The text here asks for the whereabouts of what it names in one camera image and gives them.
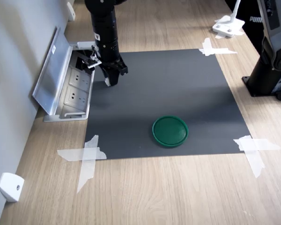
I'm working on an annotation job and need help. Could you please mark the small white partition foot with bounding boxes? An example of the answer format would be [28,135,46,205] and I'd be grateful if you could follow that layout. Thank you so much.
[67,1,76,22]
[0,172,25,203]

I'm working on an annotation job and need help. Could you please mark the silver cable duct flap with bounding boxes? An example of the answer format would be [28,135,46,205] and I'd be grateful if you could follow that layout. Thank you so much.
[32,26,74,116]

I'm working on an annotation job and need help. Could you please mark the white bracket stand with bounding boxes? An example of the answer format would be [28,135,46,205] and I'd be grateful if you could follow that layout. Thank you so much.
[212,0,246,38]

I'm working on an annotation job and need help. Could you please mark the cable duct socket box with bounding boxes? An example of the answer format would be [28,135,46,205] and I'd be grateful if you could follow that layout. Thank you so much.
[43,41,96,122]

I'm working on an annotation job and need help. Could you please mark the bare circuit board camera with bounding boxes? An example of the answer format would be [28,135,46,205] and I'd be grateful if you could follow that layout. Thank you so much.
[82,44,102,70]

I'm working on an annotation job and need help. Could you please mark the white tape cross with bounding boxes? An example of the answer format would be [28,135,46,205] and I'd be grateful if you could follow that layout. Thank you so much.
[233,135,281,179]
[198,37,238,57]
[57,135,107,194]

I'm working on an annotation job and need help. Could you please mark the dark grey mat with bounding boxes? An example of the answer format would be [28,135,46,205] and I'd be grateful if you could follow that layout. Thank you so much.
[84,48,252,160]

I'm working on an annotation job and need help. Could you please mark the round green lid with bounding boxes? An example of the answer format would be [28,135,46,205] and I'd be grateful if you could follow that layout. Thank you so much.
[151,115,189,149]

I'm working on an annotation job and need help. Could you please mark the grey partition panel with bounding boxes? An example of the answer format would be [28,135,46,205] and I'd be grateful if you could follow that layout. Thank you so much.
[0,0,70,225]

